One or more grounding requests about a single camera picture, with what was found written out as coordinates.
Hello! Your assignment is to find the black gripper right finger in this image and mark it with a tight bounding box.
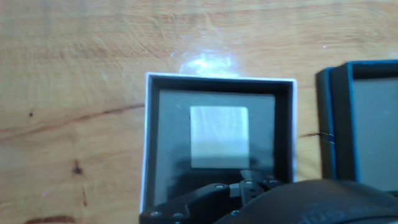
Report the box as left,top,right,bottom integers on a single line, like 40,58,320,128
229,169,285,205

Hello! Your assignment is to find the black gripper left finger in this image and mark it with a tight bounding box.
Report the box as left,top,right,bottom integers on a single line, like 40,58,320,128
139,183,242,224

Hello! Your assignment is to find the pink square gift box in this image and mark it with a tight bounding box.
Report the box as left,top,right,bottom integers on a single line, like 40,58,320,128
139,72,298,218

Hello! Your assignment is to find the dark blue square gift box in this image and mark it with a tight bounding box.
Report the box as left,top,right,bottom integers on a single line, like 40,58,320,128
315,59,398,194

